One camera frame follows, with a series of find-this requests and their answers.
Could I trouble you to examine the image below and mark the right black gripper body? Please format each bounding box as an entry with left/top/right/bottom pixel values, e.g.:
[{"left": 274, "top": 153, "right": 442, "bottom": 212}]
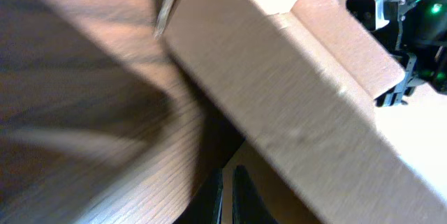
[{"left": 373, "top": 0, "right": 446, "bottom": 107}]

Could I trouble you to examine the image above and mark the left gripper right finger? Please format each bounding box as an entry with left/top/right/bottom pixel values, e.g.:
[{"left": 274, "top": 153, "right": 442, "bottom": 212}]
[{"left": 232, "top": 165, "right": 278, "bottom": 224}]

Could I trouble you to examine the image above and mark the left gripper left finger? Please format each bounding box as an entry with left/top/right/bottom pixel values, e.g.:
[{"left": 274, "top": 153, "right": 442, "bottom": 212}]
[{"left": 173, "top": 169, "right": 224, "bottom": 224}]

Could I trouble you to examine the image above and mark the cardboard box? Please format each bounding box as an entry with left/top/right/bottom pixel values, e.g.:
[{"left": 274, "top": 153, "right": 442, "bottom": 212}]
[{"left": 160, "top": 0, "right": 446, "bottom": 223}]

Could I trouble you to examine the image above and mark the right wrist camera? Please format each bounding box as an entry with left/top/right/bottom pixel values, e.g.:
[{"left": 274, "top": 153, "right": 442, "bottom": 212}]
[{"left": 345, "top": 0, "right": 390, "bottom": 31}]

